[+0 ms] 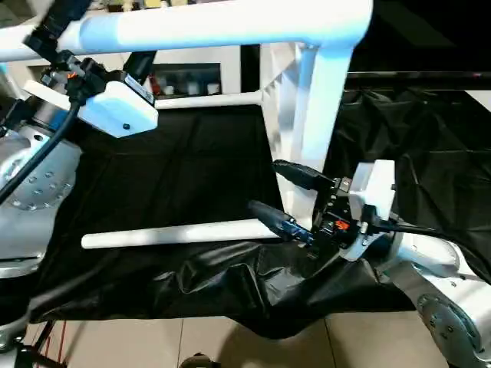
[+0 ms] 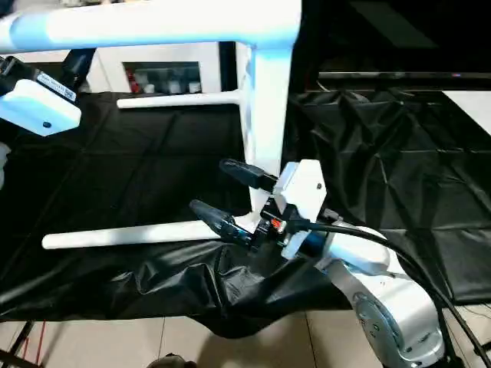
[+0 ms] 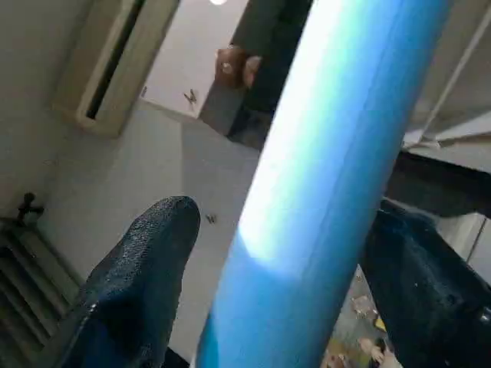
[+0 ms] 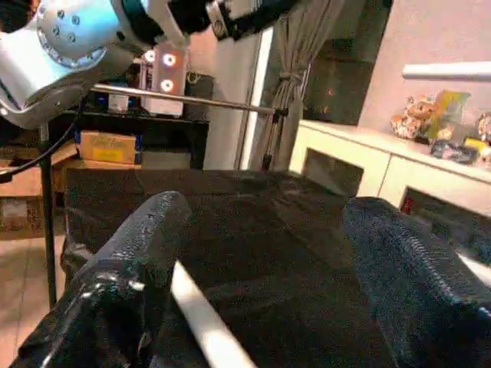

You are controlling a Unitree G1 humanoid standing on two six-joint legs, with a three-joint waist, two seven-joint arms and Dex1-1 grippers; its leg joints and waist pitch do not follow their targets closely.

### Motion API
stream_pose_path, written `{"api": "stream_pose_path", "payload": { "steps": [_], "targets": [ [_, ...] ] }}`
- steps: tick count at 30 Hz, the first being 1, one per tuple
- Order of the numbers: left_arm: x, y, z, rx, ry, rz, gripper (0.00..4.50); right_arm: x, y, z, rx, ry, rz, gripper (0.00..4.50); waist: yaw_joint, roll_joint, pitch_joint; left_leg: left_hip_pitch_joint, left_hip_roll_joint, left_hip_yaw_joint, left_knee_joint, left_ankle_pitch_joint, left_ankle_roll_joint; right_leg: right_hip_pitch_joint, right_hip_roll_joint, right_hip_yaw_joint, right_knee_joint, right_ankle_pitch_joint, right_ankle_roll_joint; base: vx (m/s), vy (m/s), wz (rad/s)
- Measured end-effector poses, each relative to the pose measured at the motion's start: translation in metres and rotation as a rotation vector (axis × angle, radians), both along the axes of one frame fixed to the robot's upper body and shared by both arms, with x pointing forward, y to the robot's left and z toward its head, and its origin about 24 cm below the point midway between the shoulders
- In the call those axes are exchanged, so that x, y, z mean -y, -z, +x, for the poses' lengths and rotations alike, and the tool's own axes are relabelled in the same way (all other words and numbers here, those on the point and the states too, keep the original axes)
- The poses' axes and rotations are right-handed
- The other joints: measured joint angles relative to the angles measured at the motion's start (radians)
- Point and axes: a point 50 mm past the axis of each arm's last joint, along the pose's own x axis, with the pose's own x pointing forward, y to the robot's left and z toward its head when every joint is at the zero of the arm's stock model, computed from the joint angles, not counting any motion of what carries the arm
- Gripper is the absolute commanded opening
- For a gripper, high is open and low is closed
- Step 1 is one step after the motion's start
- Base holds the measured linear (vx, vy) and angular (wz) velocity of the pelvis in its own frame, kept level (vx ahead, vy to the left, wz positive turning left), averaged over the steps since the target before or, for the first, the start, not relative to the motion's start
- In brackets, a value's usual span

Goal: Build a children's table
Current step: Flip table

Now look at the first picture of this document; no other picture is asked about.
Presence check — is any white plastic table top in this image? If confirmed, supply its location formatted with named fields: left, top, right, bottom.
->
left=259, top=0, right=375, bottom=233

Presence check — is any black plastic mat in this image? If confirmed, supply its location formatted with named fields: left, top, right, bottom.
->
left=0, top=68, right=491, bottom=340

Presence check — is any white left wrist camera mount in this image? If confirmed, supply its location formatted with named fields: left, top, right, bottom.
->
left=22, top=74, right=159, bottom=139

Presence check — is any dark metal rod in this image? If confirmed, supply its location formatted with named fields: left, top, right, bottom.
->
left=344, top=71, right=491, bottom=80

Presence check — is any black folding table frame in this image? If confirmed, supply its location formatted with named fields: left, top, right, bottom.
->
left=17, top=320, right=70, bottom=368

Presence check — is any red cable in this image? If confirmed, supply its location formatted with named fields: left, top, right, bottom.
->
left=44, top=320, right=68, bottom=361

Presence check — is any white cabinet with glass doors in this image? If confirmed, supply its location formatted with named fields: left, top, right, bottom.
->
left=7, top=0, right=300, bottom=99

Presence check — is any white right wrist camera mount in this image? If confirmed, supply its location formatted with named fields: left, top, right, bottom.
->
left=337, top=159, right=404, bottom=264

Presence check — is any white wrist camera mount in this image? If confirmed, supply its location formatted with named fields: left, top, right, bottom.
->
left=22, top=74, right=159, bottom=139
left=337, top=159, right=404, bottom=264

